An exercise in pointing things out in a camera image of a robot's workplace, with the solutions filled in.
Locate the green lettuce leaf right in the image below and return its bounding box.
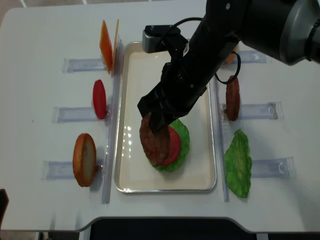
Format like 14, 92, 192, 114
224, 129, 252, 198

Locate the white rectangular tray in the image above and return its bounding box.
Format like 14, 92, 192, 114
114, 42, 217, 194

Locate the clear lettuce holder rail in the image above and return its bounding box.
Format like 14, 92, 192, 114
251, 157, 296, 179

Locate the clear tomato holder rail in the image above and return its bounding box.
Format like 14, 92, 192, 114
51, 106, 101, 123

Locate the bread slice left holder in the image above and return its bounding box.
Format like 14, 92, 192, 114
72, 133, 97, 187

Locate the orange cheese slice right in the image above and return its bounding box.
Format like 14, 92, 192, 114
112, 19, 119, 75

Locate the orange cheese slice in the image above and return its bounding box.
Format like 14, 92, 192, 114
112, 19, 119, 75
99, 20, 113, 75

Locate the clear bread holder rail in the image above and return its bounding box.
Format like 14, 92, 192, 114
41, 159, 105, 181
230, 50, 272, 65

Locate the green lettuce on tray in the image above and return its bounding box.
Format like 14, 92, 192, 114
153, 119, 190, 173

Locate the clear left bread holder rail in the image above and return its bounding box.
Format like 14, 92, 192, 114
41, 159, 105, 181

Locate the black camera cable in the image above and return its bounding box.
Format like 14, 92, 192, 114
159, 17, 242, 85

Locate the clear long divider right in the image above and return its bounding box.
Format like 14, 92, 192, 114
213, 77, 230, 203

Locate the orange cheese slice left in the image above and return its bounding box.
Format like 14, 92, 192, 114
99, 20, 113, 75

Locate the bread slice near right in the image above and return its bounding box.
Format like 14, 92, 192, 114
225, 45, 239, 64

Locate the red tomato slice on tray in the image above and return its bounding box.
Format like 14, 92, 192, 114
160, 126, 181, 167

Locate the red tomato slice in holder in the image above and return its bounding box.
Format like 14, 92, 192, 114
92, 79, 107, 120

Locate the brown meat patty rear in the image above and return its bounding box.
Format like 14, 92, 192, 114
225, 77, 241, 121

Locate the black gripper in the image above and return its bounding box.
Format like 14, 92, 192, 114
137, 32, 238, 133

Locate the clear patty holder rail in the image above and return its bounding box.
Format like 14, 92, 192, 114
219, 101, 283, 120

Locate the brown meat patty front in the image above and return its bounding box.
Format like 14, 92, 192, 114
139, 112, 170, 167

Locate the clear long divider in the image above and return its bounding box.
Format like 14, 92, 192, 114
213, 77, 230, 203
102, 35, 124, 204

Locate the clear cheese holder rail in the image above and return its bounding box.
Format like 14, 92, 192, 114
62, 58, 107, 73

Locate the clear long divider left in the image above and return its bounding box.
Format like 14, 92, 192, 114
102, 35, 124, 204

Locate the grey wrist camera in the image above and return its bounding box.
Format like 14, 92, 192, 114
142, 25, 186, 55

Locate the brown meat patty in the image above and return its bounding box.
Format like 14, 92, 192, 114
139, 112, 170, 167
225, 77, 241, 121

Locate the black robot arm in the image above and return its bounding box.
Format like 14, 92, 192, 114
137, 0, 320, 133

